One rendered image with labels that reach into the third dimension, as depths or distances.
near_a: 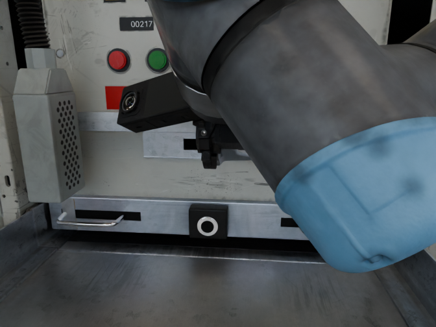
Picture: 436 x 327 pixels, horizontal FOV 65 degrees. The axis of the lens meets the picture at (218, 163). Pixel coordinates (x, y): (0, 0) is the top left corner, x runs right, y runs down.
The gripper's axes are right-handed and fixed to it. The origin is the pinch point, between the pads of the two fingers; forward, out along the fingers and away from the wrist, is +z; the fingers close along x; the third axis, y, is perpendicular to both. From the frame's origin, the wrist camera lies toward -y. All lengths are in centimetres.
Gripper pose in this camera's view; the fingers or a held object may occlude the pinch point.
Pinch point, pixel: (215, 150)
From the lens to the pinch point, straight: 47.0
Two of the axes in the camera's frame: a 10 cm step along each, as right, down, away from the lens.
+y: 10.0, 0.3, -0.7
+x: 0.5, -9.7, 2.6
